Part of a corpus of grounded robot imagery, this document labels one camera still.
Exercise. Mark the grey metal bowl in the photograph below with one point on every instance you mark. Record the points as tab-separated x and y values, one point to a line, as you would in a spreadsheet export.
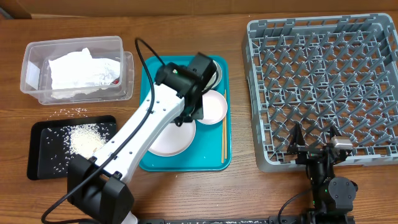
216	78

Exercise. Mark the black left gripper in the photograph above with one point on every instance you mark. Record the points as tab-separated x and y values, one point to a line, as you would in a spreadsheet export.
198	112

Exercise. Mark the white paper napkin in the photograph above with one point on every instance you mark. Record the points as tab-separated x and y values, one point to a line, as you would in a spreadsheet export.
102	71
72	70

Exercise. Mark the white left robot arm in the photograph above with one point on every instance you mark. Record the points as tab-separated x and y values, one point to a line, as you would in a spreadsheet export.
99	186

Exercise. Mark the spilled rice grains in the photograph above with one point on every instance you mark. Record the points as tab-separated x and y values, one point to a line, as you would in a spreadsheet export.
69	113

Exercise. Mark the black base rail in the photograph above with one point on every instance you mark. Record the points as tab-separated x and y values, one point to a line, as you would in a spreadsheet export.
270	220

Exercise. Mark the wooden chopstick right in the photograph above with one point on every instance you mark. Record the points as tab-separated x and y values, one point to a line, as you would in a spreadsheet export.
225	154

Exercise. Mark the rice pile on tray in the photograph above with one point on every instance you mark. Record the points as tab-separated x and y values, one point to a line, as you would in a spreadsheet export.
58	146

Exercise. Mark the red snack wrapper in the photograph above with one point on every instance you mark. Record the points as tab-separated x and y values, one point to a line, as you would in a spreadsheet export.
116	82

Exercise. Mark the clear plastic bin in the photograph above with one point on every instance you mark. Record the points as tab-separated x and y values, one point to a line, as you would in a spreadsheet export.
36	74

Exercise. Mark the grey dishwasher rack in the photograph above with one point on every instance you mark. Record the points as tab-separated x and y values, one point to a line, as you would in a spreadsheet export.
323	72

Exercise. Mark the wooden chopstick left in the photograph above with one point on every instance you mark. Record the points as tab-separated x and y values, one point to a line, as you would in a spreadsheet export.
222	143

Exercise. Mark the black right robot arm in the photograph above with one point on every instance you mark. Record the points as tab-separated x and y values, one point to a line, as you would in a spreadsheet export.
332	196

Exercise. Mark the wooden chopstick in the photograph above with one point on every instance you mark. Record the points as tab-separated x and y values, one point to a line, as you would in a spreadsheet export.
225	154
222	143

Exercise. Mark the teal serving tray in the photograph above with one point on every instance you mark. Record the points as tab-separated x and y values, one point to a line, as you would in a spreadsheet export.
204	153

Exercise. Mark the black tray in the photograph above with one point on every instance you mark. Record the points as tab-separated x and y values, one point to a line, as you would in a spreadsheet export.
35	134

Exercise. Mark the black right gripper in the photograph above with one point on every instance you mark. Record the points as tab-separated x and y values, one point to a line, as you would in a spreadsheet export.
306	154

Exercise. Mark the large pink plate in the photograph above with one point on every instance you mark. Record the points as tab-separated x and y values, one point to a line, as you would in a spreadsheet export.
174	139

